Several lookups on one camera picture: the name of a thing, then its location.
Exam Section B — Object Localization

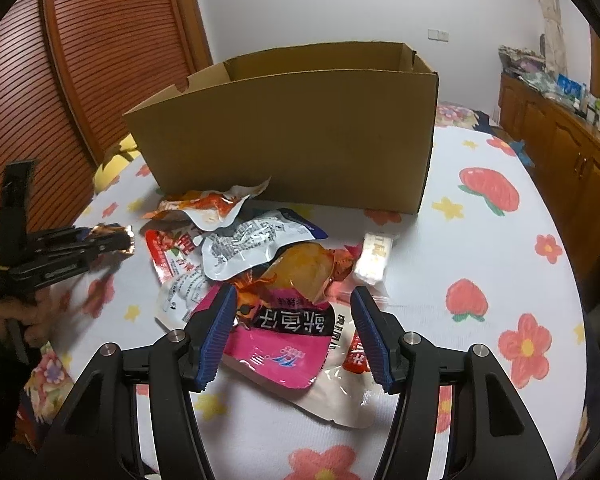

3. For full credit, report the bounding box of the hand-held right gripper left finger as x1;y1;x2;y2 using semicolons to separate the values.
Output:
40;284;238;480

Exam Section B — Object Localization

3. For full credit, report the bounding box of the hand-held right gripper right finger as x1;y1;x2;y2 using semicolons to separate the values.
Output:
350;286;561;480

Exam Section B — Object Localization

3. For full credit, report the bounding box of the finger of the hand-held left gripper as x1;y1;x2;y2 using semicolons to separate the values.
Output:
32;245;133;286
30;227;106;253

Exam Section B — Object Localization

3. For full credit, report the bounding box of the brown gold candy wrapper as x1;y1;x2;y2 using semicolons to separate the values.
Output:
91;223;135;257

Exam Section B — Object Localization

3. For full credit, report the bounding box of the pink snack packet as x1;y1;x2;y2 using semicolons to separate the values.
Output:
225;287;333;391

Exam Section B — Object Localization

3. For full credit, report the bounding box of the red white snack packet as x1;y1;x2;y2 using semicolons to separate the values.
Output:
145;227;226;328

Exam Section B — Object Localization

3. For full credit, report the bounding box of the brown cardboard box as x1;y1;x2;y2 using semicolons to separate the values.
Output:
122;41;440;216

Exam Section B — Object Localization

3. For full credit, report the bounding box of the person's left hand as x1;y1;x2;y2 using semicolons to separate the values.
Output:
0;287;56;351

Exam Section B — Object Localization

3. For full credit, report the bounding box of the clear white snack packet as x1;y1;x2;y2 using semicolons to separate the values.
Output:
230;300;386;428

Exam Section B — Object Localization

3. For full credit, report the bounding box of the small white wafer packet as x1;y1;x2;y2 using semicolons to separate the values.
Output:
352;231;396;283

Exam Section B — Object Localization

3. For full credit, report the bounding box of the red orange candy wrapper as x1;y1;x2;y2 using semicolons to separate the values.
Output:
330;244;363;286

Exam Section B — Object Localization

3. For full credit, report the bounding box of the silver blue snack packet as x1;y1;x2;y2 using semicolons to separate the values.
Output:
200;208;329;281

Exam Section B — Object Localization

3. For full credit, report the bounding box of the yellow plush pillow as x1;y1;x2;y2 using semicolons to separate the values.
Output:
91;132;143;196

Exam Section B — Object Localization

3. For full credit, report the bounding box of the yellow orange snack packet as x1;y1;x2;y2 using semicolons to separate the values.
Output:
230;242;338;311

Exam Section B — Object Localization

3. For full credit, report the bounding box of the floral cloth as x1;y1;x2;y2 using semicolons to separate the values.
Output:
20;345;76;456
437;101;501;133

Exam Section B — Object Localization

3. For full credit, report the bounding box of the orange clear snack packet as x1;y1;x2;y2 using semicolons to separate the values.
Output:
142;176;272;233

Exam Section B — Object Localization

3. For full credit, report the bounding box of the strawberry print bedsheet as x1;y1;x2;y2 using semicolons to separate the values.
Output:
10;102;600;480

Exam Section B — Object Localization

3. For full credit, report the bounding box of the wooden louvered door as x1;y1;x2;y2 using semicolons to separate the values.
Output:
0;0;213;271

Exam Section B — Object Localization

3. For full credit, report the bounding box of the wooden cabinet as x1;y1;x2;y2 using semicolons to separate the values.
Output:
497;72;600;306

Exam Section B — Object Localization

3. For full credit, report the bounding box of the pile of cabinet clutter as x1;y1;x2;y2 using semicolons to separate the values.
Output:
498;44;600;146

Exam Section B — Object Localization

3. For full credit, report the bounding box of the hanging pale cloth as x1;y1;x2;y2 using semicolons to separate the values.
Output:
535;0;566;76

